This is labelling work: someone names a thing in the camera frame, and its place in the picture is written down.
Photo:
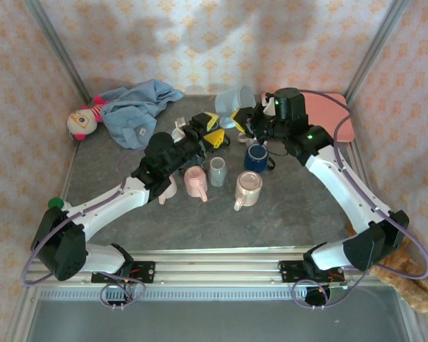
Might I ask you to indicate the speckled white mug pink inside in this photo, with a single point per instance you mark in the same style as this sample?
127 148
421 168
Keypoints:
242 138

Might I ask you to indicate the large light blue mug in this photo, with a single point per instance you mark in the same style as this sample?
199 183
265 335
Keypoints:
232 101

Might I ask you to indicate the pale blue mug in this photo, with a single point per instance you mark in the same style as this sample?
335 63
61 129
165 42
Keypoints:
176 134

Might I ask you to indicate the navy blue mug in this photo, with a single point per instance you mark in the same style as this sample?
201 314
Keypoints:
257 156

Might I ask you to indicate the grey mug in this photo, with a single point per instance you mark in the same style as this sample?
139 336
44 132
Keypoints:
217 172

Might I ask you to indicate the pink tray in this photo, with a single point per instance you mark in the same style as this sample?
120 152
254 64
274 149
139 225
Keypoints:
328 107

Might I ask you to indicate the beige mug purple inside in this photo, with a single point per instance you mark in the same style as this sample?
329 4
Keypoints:
248 189

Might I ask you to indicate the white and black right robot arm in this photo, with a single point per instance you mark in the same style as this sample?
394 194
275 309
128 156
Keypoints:
342 192

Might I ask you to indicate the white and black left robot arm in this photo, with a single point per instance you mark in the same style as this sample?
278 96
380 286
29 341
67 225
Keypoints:
103 208

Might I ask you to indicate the blue cloth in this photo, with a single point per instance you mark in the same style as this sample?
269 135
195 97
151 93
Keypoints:
135 114

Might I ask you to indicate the plush doll with pink hair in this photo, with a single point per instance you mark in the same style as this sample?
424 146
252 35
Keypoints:
81 123

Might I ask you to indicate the white bottle with green cap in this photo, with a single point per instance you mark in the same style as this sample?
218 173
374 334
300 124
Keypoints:
55 203

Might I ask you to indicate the grey metal panel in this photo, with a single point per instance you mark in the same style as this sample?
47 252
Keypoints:
214 320

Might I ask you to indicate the brown teddy plush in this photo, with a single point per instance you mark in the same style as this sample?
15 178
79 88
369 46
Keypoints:
406 281

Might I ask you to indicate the aluminium table side rail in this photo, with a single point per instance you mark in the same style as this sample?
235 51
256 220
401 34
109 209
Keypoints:
71 167

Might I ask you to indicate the aluminium frame post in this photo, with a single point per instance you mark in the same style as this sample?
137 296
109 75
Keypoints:
57 42
378 42

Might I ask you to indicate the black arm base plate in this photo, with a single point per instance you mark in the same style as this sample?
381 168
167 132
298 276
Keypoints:
146 272
289 272

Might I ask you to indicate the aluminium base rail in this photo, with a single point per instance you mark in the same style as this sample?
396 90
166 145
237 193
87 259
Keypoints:
214 270

